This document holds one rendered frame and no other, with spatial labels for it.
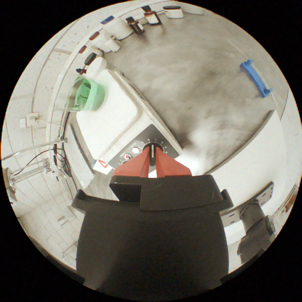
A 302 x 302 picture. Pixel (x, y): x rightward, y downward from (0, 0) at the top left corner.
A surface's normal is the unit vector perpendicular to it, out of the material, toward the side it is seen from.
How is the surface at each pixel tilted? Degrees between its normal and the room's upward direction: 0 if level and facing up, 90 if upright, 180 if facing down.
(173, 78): 0
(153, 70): 0
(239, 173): 2
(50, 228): 90
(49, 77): 90
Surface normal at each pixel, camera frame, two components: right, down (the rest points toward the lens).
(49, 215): 0.71, -0.59
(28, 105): 0.61, 0.79
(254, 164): -0.37, 0.20
